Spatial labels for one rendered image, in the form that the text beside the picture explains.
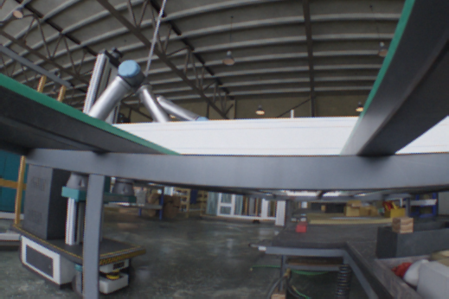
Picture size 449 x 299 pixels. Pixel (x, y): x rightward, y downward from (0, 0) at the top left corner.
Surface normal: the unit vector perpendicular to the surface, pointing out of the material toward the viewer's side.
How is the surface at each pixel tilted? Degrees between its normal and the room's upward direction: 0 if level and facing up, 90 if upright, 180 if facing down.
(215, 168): 90
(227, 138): 90
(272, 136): 90
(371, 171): 90
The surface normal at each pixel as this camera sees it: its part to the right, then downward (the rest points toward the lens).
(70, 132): 0.94, -0.02
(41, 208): -0.24, -0.27
